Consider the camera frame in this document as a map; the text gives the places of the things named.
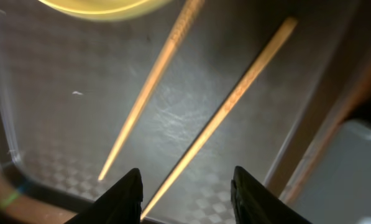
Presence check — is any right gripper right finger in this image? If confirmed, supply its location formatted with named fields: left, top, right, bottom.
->
left=231, top=166, right=311, bottom=224

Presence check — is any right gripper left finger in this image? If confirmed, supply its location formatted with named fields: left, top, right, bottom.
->
left=65, top=168, right=143, bottom=224

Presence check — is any wooden chopstick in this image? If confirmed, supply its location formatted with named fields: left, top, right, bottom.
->
left=98, top=0, right=204, bottom=181
left=140, top=17, right=298, bottom=220

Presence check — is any yellow round plate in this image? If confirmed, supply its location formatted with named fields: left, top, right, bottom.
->
left=39, top=0, right=170, bottom=21

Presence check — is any brown plastic serving tray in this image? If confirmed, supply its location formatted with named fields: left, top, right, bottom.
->
left=0, top=0, right=359, bottom=223

